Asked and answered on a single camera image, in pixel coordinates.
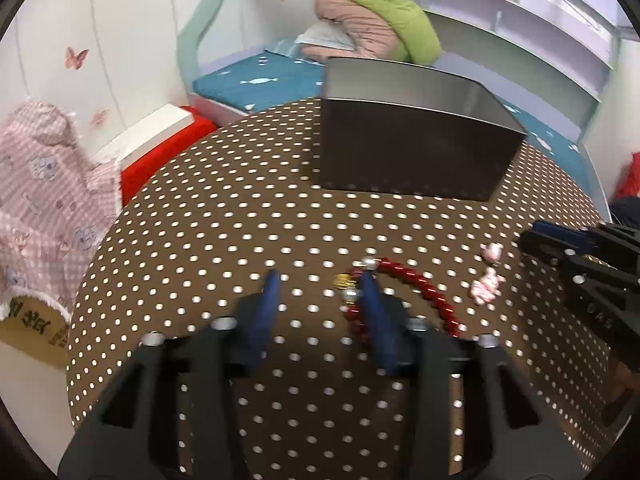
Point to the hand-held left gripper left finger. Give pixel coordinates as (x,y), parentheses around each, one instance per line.
(267,305)

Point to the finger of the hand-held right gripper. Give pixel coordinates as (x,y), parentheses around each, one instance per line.
(600,295)
(560,234)

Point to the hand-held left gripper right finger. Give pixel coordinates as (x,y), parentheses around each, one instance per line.
(377,320)

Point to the dark grey storage box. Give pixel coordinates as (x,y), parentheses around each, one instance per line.
(410,150)

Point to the pink bead earring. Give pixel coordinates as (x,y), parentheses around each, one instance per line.
(492,253)
(485,287)

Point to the brown polka dot tablecloth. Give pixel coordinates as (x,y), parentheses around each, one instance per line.
(250,220)

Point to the red cloth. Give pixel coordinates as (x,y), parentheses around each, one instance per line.
(630,175)

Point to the red storage box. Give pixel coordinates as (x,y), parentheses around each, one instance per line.
(150,172)

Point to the white board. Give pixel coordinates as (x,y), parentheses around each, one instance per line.
(150,130)

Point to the blue candy print mattress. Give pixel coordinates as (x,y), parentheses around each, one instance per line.
(250,80)

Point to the cardboard box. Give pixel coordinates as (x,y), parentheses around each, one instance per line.
(30,332)

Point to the pink checked cloth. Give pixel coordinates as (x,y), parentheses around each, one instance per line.
(40,185)

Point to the white pillow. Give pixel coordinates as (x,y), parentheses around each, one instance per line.
(320,36)

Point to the green and pink quilt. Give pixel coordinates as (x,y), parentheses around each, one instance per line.
(390,15)

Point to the white wardrobe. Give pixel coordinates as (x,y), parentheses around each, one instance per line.
(125,35)

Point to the lilac bed wall shelf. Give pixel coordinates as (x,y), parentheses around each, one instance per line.
(525,20)

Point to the teal bunk bed frame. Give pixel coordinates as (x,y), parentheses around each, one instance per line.
(200,35)

